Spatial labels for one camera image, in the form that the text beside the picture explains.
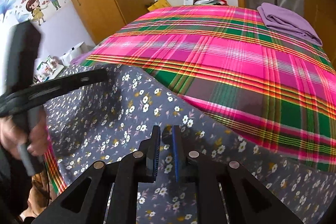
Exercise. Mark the grey floral garment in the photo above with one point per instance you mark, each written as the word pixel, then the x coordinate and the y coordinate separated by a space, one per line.
pixel 105 113

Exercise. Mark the yellow paper bag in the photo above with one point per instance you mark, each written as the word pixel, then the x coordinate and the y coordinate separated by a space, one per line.
pixel 157 5

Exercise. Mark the pink green plaid blanket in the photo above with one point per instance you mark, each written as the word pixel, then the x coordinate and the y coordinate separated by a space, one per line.
pixel 210 56

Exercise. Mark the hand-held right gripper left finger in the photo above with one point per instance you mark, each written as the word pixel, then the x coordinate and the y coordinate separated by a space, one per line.
pixel 155 153

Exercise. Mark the brown fleece blanket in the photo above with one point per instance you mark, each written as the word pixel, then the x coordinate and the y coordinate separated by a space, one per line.
pixel 39 192

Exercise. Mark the person's left forearm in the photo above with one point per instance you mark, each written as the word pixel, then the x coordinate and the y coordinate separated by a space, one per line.
pixel 10 187

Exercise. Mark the person's left hand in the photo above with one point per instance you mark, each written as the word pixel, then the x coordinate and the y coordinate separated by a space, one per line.
pixel 8 137

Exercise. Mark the wooden door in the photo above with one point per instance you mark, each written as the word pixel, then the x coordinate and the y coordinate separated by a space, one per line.
pixel 317 3

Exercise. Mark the cluster of cosmetic bottles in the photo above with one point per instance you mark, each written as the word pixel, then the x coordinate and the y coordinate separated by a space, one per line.
pixel 48 66

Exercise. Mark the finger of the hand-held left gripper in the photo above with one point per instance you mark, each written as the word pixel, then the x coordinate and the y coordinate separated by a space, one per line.
pixel 73 81

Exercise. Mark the folded purple cloth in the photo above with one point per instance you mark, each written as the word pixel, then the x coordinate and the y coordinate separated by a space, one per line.
pixel 286 22

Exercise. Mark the crumpled purple cloth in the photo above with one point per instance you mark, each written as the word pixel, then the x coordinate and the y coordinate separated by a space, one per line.
pixel 78 58

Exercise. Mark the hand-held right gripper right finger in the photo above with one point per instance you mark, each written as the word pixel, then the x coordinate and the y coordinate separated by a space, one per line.
pixel 175 155

